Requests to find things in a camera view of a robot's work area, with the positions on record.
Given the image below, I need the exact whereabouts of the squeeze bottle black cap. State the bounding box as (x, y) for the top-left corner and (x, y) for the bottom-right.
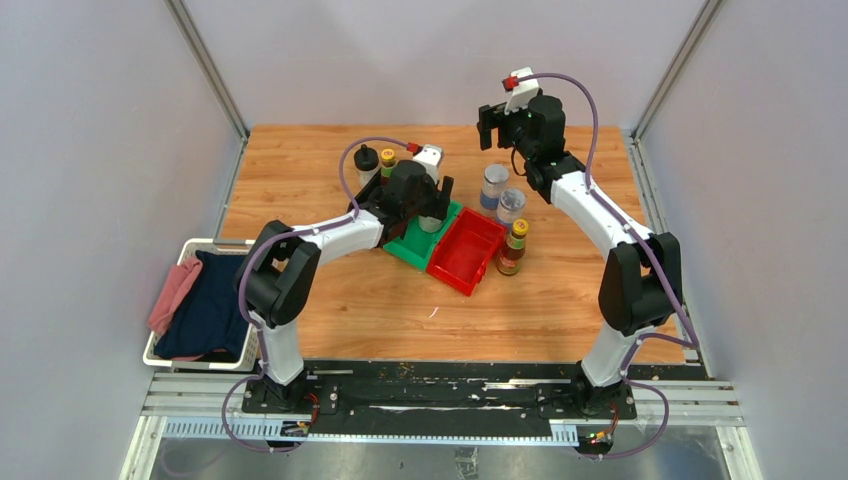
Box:
(353, 144), (380, 188)
(418, 216), (443, 234)

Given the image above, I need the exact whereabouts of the green label sauce bottle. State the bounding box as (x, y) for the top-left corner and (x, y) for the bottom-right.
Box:
(379, 148), (397, 185)

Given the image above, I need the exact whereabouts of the red label sauce bottle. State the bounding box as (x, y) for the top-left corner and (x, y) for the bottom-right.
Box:
(497, 218), (529, 276)

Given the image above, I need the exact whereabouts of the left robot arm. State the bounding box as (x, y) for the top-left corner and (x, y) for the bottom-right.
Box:
(235, 160), (455, 413)

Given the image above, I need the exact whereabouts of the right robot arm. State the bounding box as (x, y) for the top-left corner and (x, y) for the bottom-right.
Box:
(477, 94), (682, 418)

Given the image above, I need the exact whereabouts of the black storage bin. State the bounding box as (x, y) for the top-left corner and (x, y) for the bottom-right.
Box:
(349, 177), (387, 215)

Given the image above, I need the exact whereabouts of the green storage bin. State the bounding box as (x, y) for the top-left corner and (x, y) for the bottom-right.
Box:
(383, 201), (463, 271)

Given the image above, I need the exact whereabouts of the red storage bin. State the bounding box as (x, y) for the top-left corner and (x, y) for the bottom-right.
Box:
(426, 207), (506, 296)

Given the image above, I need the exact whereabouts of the blue spice jar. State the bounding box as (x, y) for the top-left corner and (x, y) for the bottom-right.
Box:
(479, 164), (510, 215)

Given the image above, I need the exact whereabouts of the white spice jar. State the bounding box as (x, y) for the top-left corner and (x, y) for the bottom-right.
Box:
(495, 188), (527, 227)

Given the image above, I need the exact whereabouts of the white laundry basket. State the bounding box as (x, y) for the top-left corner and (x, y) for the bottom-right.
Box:
(143, 238), (259, 371)

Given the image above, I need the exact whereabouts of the navy cloth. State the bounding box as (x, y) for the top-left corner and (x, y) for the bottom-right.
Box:
(153, 251), (248, 361)

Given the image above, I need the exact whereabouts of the pink cloth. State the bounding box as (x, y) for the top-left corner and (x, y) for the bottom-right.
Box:
(147, 256), (203, 335)

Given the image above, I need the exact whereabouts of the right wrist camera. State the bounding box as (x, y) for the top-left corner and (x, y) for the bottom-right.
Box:
(502, 67), (540, 115)

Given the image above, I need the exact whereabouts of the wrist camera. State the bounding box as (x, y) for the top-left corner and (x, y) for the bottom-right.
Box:
(412, 144), (444, 184)
(502, 67), (540, 115)

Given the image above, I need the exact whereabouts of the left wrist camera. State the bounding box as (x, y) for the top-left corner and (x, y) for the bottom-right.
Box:
(412, 144), (444, 184)

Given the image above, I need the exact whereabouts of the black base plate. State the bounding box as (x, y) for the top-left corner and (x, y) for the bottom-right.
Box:
(236, 359), (637, 438)

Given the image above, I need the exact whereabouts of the right corner aluminium post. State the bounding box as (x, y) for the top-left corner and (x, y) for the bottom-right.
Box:
(631, 0), (724, 143)

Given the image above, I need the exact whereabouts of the corner aluminium post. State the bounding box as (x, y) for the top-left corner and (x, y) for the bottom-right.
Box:
(164, 0), (250, 143)
(631, 0), (724, 143)

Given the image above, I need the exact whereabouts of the left corner aluminium post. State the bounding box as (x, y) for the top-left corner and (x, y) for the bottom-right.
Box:
(164, 0), (250, 143)

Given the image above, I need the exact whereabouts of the aluminium frame rail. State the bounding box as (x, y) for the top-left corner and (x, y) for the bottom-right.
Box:
(142, 376), (744, 447)

